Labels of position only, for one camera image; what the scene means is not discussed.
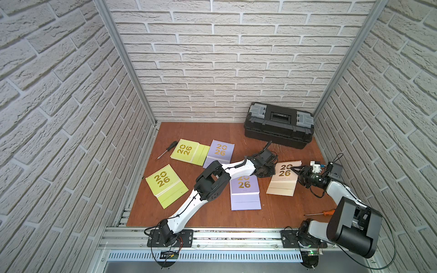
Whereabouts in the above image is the purple calendar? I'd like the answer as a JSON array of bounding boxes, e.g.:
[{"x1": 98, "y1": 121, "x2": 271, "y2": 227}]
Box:
[
  {"x1": 230, "y1": 175, "x2": 261, "y2": 211},
  {"x1": 203, "y1": 140, "x2": 235, "y2": 168}
]

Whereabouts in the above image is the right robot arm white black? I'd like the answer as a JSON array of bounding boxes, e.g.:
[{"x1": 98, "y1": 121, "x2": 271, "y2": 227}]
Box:
[{"x1": 292, "y1": 162, "x2": 382, "y2": 258}]

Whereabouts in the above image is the green calendar far left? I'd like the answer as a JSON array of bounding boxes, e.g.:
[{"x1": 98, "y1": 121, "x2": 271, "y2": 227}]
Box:
[{"x1": 170, "y1": 139, "x2": 210, "y2": 166}]

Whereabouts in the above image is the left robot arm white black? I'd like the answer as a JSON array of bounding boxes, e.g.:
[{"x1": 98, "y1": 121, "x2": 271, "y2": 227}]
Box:
[{"x1": 157, "y1": 141, "x2": 278, "y2": 246}]

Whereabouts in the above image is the aluminium rail frame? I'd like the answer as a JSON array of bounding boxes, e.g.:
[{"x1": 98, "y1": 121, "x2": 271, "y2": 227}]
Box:
[{"x1": 98, "y1": 226, "x2": 376, "y2": 253}]

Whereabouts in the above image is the beige calendar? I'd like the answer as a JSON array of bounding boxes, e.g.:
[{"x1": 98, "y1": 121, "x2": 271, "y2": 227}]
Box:
[{"x1": 266, "y1": 160, "x2": 302, "y2": 196}]

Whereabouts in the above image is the green calendar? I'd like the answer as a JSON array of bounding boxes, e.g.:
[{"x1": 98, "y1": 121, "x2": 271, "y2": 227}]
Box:
[
  {"x1": 170, "y1": 139, "x2": 210, "y2": 166},
  {"x1": 146, "y1": 164, "x2": 188, "y2": 209}
]

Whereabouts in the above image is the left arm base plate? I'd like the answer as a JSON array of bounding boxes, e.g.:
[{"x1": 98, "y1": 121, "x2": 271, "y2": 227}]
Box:
[{"x1": 147, "y1": 229, "x2": 194, "y2": 248}]

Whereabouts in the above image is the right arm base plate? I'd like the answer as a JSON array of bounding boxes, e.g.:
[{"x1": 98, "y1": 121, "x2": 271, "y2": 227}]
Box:
[{"x1": 280, "y1": 228, "x2": 328, "y2": 249}]

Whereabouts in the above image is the orange screwdriver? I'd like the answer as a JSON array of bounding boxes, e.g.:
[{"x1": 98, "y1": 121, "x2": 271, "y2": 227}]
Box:
[{"x1": 304, "y1": 209, "x2": 335, "y2": 216}]

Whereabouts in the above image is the black grey toolbox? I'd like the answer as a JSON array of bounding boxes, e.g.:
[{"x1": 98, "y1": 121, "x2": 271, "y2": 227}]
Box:
[{"x1": 244, "y1": 102, "x2": 314, "y2": 150}]

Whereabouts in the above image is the black screwdriver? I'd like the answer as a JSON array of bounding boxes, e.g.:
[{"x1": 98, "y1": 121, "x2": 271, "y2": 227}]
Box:
[{"x1": 156, "y1": 141, "x2": 178, "y2": 161}]

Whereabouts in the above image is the perforated metal grille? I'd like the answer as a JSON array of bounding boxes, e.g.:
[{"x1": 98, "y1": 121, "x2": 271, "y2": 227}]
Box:
[{"x1": 107, "y1": 250, "x2": 303, "y2": 263}]

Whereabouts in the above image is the green calendar near left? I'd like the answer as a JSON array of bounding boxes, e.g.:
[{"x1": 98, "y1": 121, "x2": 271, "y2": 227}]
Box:
[{"x1": 146, "y1": 164, "x2": 188, "y2": 209}]

